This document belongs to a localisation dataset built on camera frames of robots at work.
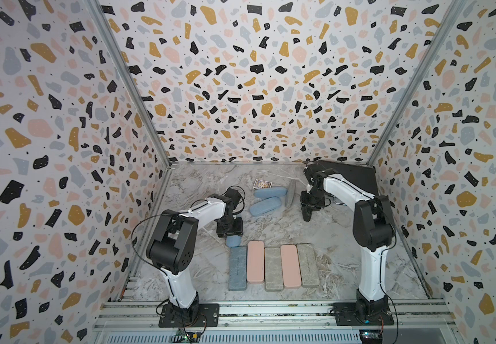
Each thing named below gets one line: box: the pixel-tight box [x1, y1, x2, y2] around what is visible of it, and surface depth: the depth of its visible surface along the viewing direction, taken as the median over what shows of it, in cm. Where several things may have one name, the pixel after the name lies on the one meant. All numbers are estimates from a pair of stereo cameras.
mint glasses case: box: [263, 246, 284, 291], surface depth 83 cm
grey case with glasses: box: [284, 179, 297, 209], surface depth 105 cm
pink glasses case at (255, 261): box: [246, 240, 265, 284], surface depth 85 cm
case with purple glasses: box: [249, 196, 282, 217], surface depth 103 cm
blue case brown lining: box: [253, 187, 289, 200], surface depth 107 cm
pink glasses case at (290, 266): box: [280, 245, 302, 288], surface depth 84 cm
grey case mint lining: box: [228, 245, 248, 291], surface depth 83 cm
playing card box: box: [253, 179, 274, 190], surface depth 112 cm
